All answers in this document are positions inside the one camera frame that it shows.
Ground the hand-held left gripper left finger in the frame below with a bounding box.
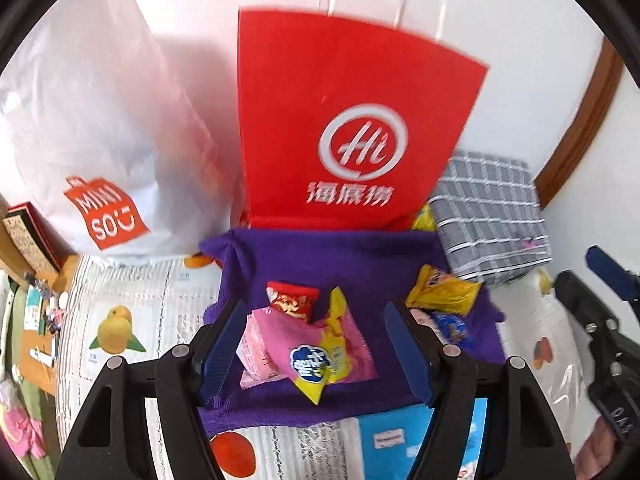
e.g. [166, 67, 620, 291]
[54, 299, 249, 480]

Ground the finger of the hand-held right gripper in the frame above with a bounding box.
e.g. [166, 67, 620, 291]
[556, 270, 621, 333]
[586, 245, 640, 303]

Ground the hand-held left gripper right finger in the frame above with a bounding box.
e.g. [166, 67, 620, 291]
[384, 297, 576, 480]

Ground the pink white snack packet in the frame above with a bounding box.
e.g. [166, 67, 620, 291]
[239, 307, 326, 390]

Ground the blue white snack packet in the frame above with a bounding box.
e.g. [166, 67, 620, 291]
[431, 310, 471, 352]

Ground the yellow pink snack packet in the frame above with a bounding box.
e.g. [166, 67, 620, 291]
[289, 286, 379, 404]

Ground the red snack packet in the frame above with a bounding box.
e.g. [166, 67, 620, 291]
[266, 281, 321, 322]

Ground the person's right hand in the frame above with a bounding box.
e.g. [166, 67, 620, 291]
[575, 416, 626, 480]

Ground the fruit print tablecloth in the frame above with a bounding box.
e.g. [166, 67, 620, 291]
[55, 255, 601, 480]

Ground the purple towel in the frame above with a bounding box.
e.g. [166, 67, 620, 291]
[197, 227, 506, 436]

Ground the light blue plastic pack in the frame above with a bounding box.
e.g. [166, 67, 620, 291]
[359, 397, 490, 480]

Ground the small yellow packet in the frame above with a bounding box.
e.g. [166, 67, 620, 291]
[411, 204, 438, 233]

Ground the grey checked cloth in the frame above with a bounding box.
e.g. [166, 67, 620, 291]
[431, 150, 553, 288]

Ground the green cloth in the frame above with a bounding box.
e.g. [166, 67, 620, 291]
[0, 280, 57, 480]

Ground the pink cloth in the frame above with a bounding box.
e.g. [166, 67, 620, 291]
[0, 380, 47, 461]

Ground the dark red patterned box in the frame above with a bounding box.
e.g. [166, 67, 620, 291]
[2, 202, 68, 273]

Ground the white plastic bag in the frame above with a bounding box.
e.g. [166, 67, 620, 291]
[0, 0, 246, 263]

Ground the red paper bag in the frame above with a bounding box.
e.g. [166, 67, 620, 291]
[237, 0, 490, 235]

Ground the brown wooden door frame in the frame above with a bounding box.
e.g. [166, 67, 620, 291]
[532, 37, 626, 211]

